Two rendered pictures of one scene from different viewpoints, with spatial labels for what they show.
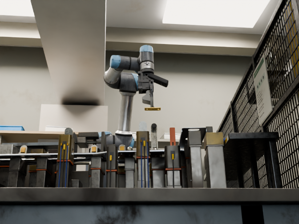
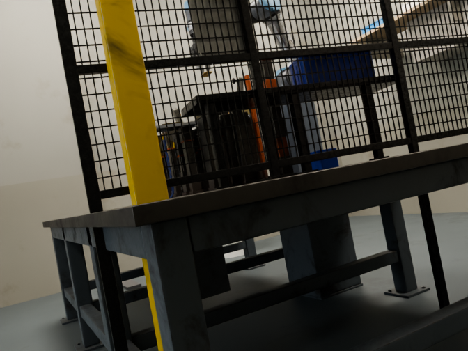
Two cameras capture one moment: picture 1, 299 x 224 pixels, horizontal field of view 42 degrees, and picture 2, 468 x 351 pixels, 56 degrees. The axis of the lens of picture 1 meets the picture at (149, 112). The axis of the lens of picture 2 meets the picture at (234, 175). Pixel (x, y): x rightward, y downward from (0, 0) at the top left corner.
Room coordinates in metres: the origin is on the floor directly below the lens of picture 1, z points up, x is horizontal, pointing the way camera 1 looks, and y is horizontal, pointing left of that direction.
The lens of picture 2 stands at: (1.17, -2.00, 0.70)
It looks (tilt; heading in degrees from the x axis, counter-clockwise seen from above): 1 degrees up; 69
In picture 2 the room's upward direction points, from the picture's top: 11 degrees counter-clockwise
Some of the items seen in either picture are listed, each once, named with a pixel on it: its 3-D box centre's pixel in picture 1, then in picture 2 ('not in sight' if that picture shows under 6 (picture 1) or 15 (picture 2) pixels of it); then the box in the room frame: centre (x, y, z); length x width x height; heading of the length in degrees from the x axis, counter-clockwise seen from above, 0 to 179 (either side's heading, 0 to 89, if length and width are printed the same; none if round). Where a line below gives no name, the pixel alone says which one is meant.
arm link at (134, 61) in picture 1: (139, 64); not in sight; (1.96, 0.05, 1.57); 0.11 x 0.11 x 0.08; 16
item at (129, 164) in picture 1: (129, 187); not in sight; (1.87, 0.10, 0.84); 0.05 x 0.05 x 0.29; 0
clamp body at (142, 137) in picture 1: (143, 171); (174, 160); (1.65, 0.03, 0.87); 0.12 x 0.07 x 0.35; 0
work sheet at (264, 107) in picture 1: (263, 90); (222, 15); (1.77, -0.58, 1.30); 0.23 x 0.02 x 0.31; 0
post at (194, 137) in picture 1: (195, 167); not in sight; (1.49, -0.18, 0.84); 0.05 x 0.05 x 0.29; 0
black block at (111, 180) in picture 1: (111, 179); not in sight; (1.69, 0.17, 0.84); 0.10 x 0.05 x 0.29; 0
